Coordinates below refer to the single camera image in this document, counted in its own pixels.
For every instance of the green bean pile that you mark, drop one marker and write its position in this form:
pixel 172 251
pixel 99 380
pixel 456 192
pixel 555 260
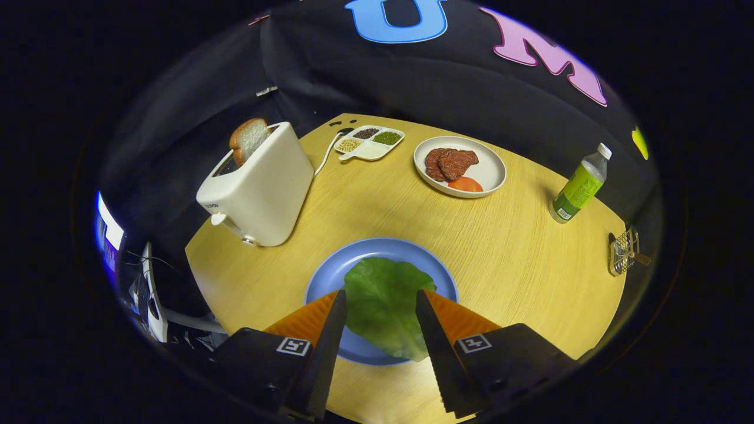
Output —
pixel 387 138

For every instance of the white toaster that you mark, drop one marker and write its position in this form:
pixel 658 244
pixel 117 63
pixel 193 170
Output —
pixel 265 188

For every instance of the red tomato slice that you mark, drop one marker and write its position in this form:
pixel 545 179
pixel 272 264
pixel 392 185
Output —
pixel 465 184

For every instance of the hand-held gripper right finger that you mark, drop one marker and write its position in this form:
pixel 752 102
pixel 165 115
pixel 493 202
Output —
pixel 442 359

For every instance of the green lettuce leaf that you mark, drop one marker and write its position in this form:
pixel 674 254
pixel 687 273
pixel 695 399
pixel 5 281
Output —
pixel 383 300

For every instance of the white device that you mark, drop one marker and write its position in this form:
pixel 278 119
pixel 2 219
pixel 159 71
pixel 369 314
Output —
pixel 154 312

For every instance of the green label plastic bottle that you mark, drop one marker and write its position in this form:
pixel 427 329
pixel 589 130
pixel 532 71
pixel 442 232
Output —
pixel 580 185

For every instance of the dark bean pile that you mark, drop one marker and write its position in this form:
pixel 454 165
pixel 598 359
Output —
pixel 366 133

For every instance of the brown meat slice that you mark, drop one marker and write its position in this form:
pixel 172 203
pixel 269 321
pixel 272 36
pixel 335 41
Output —
pixel 433 165
pixel 456 164

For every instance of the blue plate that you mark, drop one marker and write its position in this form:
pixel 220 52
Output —
pixel 353 259

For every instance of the lit screen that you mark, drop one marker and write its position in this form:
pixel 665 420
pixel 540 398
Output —
pixel 109 232

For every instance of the white cloth clip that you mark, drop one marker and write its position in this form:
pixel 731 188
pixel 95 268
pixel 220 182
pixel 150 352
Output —
pixel 266 90

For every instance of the white round plate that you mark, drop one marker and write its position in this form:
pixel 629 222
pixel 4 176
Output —
pixel 489 168

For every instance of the pink cloth clip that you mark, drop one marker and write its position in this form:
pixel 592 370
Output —
pixel 258 19

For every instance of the yellow bean pile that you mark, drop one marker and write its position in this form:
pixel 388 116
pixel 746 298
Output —
pixel 349 145

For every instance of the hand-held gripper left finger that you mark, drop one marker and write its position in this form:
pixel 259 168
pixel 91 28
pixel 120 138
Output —
pixel 321 359

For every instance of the white bread slice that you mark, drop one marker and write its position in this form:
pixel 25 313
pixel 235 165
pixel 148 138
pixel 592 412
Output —
pixel 250 136

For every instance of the white divided dish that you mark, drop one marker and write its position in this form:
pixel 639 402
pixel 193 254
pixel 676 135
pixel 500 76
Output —
pixel 371 151

